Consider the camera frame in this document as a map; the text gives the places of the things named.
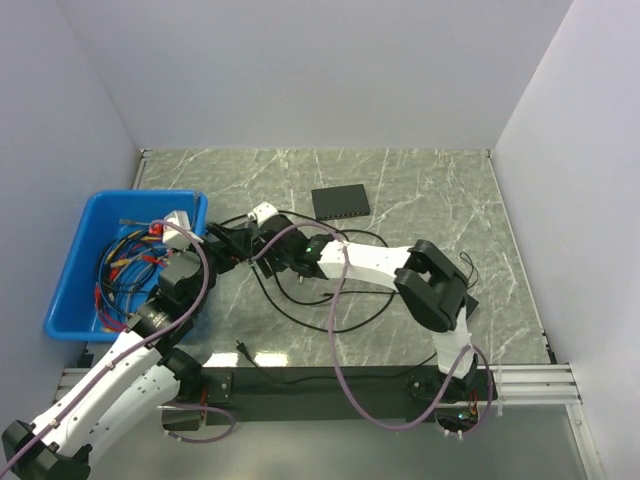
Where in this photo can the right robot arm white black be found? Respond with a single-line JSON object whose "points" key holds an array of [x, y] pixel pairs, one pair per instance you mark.
{"points": [[432, 287]]}

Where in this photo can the blue plastic bin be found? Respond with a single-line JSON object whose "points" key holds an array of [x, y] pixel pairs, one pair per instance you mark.
{"points": [[107, 216]]}

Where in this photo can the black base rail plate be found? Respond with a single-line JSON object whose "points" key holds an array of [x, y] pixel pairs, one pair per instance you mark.
{"points": [[314, 393]]}

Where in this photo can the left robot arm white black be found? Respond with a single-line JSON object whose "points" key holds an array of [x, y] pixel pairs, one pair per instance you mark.
{"points": [[142, 370]]}

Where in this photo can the black network switch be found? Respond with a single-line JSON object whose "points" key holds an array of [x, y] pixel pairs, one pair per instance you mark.
{"points": [[338, 202]]}

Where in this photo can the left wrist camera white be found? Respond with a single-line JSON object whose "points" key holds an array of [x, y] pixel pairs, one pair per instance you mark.
{"points": [[169, 235]]}

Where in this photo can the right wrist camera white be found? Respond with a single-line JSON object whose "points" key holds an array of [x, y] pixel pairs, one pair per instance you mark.
{"points": [[262, 211]]}

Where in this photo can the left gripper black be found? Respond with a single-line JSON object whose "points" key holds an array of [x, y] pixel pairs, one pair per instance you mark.
{"points": [[234, 244]]}

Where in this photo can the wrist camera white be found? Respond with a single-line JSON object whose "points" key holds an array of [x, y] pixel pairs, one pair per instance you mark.
{"points": [[169, 235], [262, 211]]}

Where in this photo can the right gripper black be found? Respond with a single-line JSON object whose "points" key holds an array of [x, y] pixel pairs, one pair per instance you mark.
{"points": [[263, 263]]}

